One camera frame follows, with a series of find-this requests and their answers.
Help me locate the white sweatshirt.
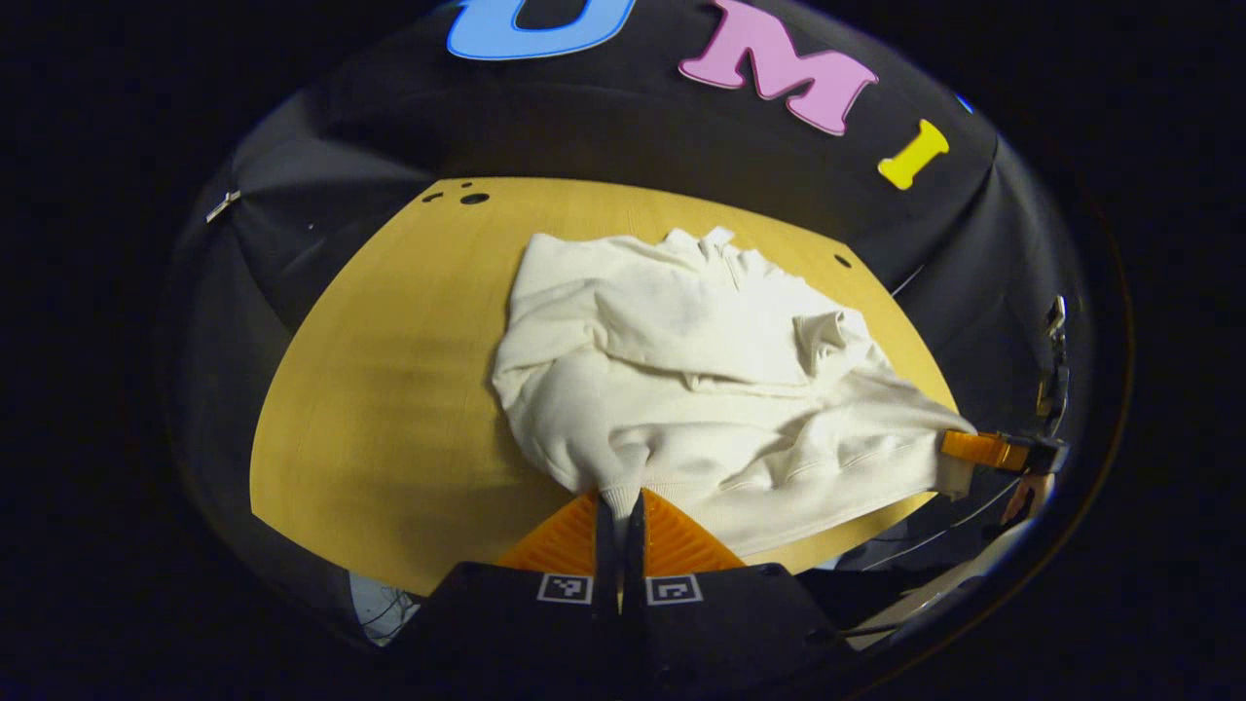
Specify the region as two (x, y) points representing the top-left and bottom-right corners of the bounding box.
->
(492, 226), (977, 561)

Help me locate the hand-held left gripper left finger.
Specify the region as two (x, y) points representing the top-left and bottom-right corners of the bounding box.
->
(389, 490), (619, 701)

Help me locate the black backdrop cloth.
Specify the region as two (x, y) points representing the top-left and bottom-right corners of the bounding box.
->
(165, 0), (1096, 624)

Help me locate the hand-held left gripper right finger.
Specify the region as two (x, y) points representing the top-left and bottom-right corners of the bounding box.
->
(623, 487), (858, 701)

